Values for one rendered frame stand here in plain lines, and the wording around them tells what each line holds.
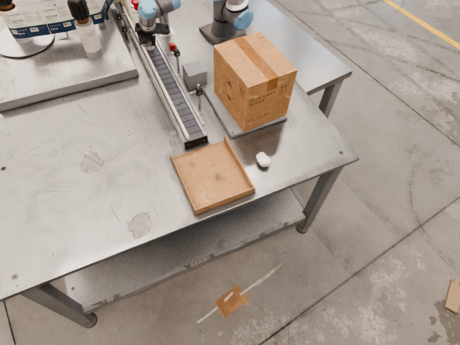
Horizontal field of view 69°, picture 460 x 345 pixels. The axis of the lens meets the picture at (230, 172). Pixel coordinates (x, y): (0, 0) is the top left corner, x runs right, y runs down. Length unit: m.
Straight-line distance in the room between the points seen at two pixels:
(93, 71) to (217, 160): 0.81
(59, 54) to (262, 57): 1.09
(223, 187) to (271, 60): 0.57
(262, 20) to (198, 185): 1.25
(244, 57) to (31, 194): 1.04
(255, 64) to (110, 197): 0.81
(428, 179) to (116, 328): 2.33
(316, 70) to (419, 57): 2.07
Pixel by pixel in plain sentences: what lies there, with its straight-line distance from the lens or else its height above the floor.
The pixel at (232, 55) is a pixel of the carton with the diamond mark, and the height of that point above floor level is 1.12.
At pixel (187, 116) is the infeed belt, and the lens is 1.57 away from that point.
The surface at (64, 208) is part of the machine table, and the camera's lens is 1.47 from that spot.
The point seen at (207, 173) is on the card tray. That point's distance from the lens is 1.42.
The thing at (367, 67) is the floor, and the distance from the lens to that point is 3.55.
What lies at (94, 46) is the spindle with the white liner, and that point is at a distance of 1.92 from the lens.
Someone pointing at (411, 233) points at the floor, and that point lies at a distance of 2.55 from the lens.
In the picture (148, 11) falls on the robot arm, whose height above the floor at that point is 1.23.
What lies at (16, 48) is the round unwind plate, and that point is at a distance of 2.16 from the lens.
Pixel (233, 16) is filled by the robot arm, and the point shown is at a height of 1.05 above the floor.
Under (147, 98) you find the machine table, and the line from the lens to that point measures 1.74.
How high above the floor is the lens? 2.02
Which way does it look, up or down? 56 degrees down
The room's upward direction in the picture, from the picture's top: 4 degrees clockwise
